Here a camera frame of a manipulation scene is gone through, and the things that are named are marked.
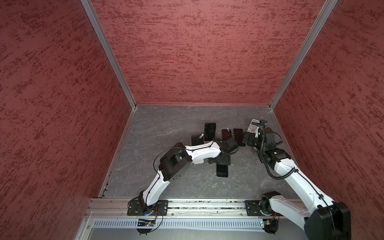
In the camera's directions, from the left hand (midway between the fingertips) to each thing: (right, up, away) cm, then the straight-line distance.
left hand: (220, 164), depth 89 cm
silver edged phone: (+7, +17, +15) cm, 23 cm away
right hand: (+16, +17, -5) cm, 24 cm away
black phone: (-5, +21, +17) cm, 27 cm away
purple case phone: (+1, -3, -3) cm, 4 cm away
